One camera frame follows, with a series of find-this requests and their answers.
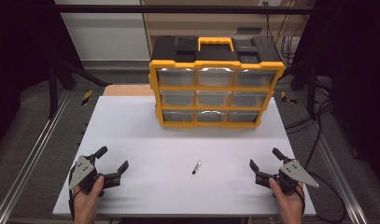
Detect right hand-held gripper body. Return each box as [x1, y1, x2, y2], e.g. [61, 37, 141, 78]
[255, 159, 320, 196]

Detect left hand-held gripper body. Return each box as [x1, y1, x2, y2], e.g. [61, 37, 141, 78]
[68, 153, 121, 195]

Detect clear plastic pull-out drawer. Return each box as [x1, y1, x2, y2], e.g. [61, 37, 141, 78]
[196, 110, 228, 123]

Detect yellow and black organizer cabinet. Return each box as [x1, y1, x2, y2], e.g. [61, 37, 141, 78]
[148, 35, 287, 130]

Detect person's right hand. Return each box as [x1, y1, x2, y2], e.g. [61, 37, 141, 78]
[268, 177, 305, 220]

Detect person's left hand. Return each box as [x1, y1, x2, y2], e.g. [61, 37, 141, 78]
[73, 175, 106, 218]

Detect yellow and black hazard tape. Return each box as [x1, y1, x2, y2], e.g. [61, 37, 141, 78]
[280, 91, 298, 105]
[80, 90, 93, 106]

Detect light wooden board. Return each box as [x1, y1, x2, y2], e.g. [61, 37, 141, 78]
[103, 84, 156, 97]

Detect black metal stand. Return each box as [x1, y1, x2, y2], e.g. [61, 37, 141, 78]
[47, 59, 112, 119]
[284, 62, 319, 119]

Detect grid of clear drawers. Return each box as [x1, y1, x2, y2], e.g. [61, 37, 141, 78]
[156, 67, 277, 123]

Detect white cabinet panel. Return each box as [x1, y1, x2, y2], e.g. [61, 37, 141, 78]
[55, 0, 151, 62]

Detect dark curtain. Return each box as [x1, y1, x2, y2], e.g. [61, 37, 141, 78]
[0, 0, 83, 153]
[291, 0, 380, 188]

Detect light wooden cabinet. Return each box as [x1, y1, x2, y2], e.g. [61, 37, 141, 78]
[142, 0, 315, 55]

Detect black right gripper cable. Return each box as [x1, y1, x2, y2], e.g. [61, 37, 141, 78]
[298, 182, 306, 217]

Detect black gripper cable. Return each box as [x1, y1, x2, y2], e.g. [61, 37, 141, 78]
[67, 166, 77, 220]
[298, 182, 306, 217]

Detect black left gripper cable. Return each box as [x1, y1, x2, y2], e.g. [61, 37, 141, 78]
[67, 166, 77, 220]

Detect black floor cables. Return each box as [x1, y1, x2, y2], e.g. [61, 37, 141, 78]
[284, 98, 333, 135]

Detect aluminium frame rail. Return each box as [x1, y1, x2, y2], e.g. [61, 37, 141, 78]
[0, 90, 72, 224]
[294, 91, 371, 224]

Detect long black floor cable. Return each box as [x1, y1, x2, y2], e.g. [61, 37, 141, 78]
[303, 111, 347, 224]

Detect bundle of black cables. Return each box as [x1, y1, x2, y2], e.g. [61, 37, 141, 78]
[264, 4, 303, 67]

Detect black horizontal frame bar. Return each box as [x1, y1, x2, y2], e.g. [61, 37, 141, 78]
[55, 4, 317, 15]

